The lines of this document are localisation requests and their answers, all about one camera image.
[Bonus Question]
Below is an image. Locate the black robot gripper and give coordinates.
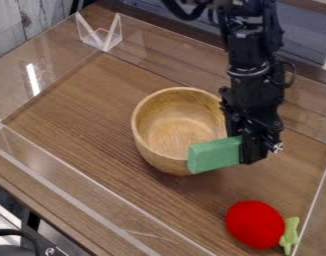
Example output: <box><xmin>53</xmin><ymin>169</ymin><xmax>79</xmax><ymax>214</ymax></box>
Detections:
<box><xmin>219</xmin><ymin>61</ymin><xmax>287</xmax><ymax>165</ymax></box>

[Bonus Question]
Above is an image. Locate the green rectangular block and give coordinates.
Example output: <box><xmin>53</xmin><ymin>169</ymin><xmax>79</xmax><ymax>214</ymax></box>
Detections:
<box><xmin>187</xmin><ymin>136</ymin><xmax>242</xmax><ymax>174</ymax></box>

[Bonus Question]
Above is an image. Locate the brown wooden bowl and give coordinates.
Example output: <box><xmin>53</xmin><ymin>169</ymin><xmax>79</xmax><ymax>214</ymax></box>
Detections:
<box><xmin>131</xmin><ymin>87</ymin><xmax>227</xmax><ymax>176</ymax></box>

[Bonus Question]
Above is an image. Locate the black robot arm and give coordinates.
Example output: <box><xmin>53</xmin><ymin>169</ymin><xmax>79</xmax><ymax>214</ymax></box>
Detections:
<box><xmin>162</xmin><ymin>0</ymin><xmax>295</xmax><ymax>164</ymax></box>

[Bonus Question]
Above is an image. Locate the red plush tomato toy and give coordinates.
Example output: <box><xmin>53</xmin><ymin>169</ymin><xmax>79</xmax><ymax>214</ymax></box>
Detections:
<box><xmin>226</xmin><ymin>200</ymin><xmax>301</xmax><ymax>256</ymax></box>

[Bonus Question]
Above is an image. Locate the clear acrylic corner bracket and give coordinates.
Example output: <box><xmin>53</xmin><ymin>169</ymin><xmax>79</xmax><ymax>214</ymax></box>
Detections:
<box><xmin>75</xmin><ymin>13</ymin><xmax>123</xmax><ymax>52</ymax></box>

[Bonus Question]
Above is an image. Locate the clear acrylic tray wall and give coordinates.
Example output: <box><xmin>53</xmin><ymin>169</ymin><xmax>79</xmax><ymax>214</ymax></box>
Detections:
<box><xmin>0</xmin><ymin>120</ymin><xmax>215</xmax><ymax>256</ymax></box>

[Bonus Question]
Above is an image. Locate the black table leg bracket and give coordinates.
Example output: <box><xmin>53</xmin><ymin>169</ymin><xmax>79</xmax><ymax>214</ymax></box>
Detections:
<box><xmin>21</xmin><ymin>210</ymin><xmax>69</xmax><ymax>256</ymax></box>

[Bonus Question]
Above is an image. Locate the black cable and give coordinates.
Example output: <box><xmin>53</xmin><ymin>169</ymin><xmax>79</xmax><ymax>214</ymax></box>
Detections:
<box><xmin>0</xmin><ymin>228</ymin><xmax>36</xmax><ymax>256</ymax></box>

